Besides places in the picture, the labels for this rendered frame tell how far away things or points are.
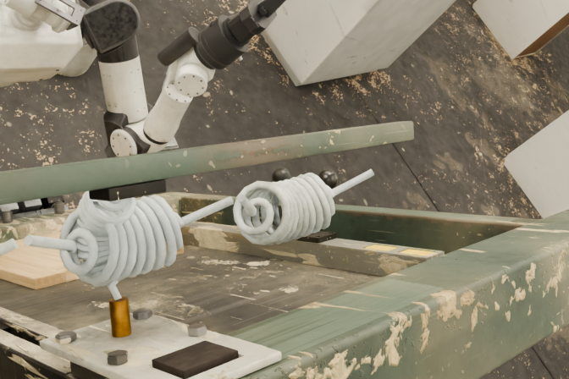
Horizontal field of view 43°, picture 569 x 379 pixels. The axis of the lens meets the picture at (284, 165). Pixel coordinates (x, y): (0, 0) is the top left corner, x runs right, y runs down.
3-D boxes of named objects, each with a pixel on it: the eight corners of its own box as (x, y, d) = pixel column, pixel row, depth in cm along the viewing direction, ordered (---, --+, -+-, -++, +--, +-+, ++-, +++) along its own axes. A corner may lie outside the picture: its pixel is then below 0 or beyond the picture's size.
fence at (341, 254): (119, 227, 180) (118, 211, 179) (445, 276, 112) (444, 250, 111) (102, 231, 176) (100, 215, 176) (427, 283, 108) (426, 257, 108)
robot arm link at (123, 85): (100, 156, 166) (81, 63, 157) (137, 136, 176) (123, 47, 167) (137, 165, 161) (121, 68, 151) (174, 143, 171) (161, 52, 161)
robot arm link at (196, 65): (234, 76, 144) (196, 105, 149) (235, 43, 151) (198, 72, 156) (193, 42, 137) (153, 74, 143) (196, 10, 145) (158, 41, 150)
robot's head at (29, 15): (6, -16, 134) (25, -33, 127) (55, 12, 140) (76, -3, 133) (-6, 13, 131) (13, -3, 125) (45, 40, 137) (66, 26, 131)
